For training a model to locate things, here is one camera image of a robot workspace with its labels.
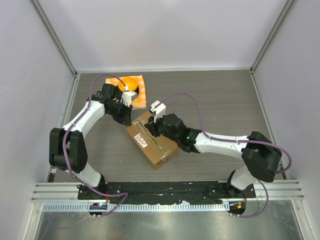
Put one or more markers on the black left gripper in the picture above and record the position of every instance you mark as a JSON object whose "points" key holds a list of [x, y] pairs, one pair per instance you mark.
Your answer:
{"points": [[126, 119]]}

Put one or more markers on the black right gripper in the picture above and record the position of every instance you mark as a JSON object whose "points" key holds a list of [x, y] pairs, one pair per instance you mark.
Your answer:
{"points": [[152, 126]]}

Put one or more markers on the brown cardboard express box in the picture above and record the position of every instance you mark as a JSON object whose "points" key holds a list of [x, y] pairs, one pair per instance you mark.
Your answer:
{"points": [[157, 150]]}

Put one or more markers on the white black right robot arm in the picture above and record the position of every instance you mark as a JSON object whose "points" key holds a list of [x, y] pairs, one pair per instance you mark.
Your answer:
{"points": [[260, 157]]}

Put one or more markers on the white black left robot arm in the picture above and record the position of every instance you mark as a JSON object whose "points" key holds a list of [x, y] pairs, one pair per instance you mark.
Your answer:
{"points": [[67, 148]]}

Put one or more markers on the orange checkered cloth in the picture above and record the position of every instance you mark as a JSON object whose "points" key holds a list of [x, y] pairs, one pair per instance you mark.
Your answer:
{"points": [[141, 101]]}

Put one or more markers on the orange bowl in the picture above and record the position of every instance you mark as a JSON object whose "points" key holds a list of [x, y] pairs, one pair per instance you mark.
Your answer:
{"points": [[128, 83]]}

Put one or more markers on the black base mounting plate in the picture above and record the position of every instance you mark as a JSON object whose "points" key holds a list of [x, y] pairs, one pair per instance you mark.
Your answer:
{"points": [[167, 192]]}

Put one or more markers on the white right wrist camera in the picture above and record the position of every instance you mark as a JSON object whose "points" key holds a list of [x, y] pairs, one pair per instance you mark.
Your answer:
{"points": [[157, 110]]}

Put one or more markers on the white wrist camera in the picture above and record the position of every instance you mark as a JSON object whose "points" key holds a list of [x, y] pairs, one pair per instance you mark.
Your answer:
{"points": [[157, 110], [128, 96]]}

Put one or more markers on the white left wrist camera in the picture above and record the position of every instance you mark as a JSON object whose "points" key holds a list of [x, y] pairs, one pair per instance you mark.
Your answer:
{"points": [[128, 96]]}

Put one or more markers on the white slotted cable duct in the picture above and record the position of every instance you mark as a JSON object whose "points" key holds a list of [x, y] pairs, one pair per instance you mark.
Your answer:
{"points": [[102, 207]]}

